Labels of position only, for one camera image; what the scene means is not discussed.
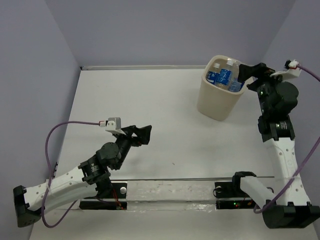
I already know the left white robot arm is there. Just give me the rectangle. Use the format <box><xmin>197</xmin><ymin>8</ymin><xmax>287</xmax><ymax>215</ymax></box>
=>
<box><xmin>13</xmin><ymin>117</ymin><xmax>152</xmax><ymax>228</ymax></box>

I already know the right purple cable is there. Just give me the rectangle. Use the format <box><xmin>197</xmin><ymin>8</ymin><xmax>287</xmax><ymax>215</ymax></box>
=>
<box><xmin>253</xmin><ymin>63</ymin><xmax>320</xmax><ymax>214</ymax></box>

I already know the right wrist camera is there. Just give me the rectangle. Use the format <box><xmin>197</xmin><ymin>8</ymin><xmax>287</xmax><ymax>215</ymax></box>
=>
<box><xmin>270</xmin><ymin>59</ymin><xmax>302</xmax><ymax>81</ymax></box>

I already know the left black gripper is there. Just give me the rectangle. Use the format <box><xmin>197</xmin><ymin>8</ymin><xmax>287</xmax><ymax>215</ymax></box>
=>
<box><xmin>114</xmin><ymin>125</ymin><xmax>152</xmax><ymax>170</ymax></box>

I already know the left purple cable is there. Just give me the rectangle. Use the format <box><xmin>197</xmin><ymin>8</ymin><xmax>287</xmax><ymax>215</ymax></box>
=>
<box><xmin>40</xmin><ymin>121</ymin><xmax>106</xmax><ymax>229</ymax></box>

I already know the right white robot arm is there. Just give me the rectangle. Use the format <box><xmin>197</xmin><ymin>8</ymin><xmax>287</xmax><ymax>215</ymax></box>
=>
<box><xmin>230</xmin><ymin>60</ymin><xmax>320</xmax><ymax>229</ymax></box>

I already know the clear unlabeled bottle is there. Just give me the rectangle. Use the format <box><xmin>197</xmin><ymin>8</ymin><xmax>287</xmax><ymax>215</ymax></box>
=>
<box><xmin>232</xmin><ymin>59</ymin><xmax>242</xmax><ymax>78</ymax></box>

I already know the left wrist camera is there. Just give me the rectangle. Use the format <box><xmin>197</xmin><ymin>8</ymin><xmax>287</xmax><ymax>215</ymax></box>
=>
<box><xmin>105</xmin><ymin>117</ymin><xmax>125</xmax><ymax>135</ymax></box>

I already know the beige plastic bin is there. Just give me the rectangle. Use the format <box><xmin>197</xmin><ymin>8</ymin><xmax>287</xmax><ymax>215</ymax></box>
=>
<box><xmin>197</xmin><ymin>55</ymin><xmax>246</xmax><ymax>121</ymax></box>

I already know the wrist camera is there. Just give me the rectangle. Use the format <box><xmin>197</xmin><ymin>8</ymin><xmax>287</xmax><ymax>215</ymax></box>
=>
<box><xmin>105</xmin><ymin>117</ymin><xmax>125</xmax><ymax>135</ymax></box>
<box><xmin>270</xmin><ymin>59</ymin><xmax>302</xmax><ymax>81</ymax></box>

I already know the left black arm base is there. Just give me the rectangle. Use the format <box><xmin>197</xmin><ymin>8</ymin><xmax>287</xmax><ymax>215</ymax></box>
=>
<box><xmin>79</xmin><ymin>180</ymin><xmax>128</xmax><ymax>211</ymax></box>

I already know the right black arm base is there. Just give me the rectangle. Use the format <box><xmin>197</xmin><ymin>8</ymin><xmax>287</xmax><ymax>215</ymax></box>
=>
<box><xmin>212</xmin><ymin>181</ymin><xmax>256</xmax><ymax>210</ymax></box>

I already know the blue label bottle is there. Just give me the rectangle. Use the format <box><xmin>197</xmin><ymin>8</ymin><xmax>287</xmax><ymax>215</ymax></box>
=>
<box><xmin>215</xmin><ymin>59</ymin><xmax>235</xmax><ymax>89</ymax></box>
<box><xmin>228</xmin><ymin>77</ymin><xmax>244</xmax><ymax>93</ymax></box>
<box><xmin>206</xmin><ymin>63</ymin><xmax>221</xmax><ymax>85</ymax></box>

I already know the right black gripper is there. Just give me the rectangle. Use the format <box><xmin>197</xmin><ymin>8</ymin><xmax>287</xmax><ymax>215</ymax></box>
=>
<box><xmin>237</xmin><ymin>61</ymin><xmax>289</xmax><ymax>114</ymax></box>

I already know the purple cable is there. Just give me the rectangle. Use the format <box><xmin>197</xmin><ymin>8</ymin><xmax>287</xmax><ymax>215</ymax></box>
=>
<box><xmin>40</xmin><ymin>121</ymin><xmax>106</xmax><ymax>229</ymax></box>
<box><xmin>253</xmin><ymin>63</ymin><xmax>320</xmax><ymax>214</ymax></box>

